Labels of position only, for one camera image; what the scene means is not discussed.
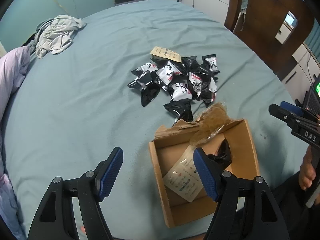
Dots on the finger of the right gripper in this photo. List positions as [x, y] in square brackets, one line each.
[291, 108]
[308, 120]

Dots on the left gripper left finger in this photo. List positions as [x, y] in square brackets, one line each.
[54, 218]

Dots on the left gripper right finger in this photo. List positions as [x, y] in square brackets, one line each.
[262, 216]

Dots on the beige sachet strip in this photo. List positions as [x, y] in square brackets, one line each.
[166, 54]

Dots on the black white snack packet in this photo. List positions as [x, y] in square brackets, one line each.
[210, 63]
[167, 72]
[144, 68]
[179, 91]
[195, 84]

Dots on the person's right hand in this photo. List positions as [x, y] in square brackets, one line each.
[307, 172]

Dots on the black laptop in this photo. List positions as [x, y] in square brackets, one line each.
[311, 100]

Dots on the brown cardboard box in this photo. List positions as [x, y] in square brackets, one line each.
[168, 147]

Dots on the clear crumpled plastic wrap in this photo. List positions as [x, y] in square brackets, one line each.
[211, 122]

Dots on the brown wooden chair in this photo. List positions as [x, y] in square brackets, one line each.
[257, 22]

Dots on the teal bed sheet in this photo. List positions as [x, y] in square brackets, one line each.
[73, 108]

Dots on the lilac duvet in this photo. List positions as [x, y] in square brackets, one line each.
[14, 66]

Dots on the grey crumpled clothes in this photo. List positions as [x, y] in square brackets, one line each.
[55, 35]

